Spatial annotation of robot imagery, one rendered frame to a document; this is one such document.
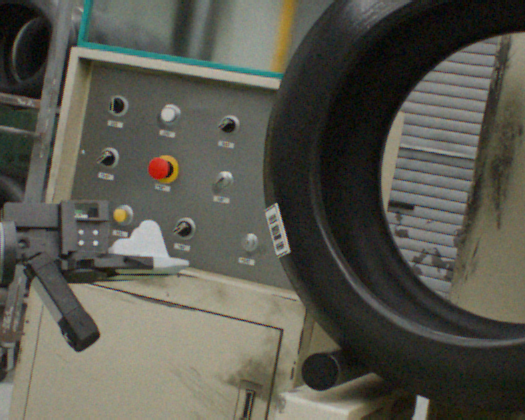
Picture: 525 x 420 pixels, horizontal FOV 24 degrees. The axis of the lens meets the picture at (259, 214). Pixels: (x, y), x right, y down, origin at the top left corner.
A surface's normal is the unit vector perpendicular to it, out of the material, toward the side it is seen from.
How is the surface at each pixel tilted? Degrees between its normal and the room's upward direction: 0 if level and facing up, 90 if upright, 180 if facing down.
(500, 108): 90
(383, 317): 100
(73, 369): 90
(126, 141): 90
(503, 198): 90
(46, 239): 70
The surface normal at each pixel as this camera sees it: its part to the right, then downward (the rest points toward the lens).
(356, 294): -0.47, 0.11
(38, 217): 0.33, -0.24
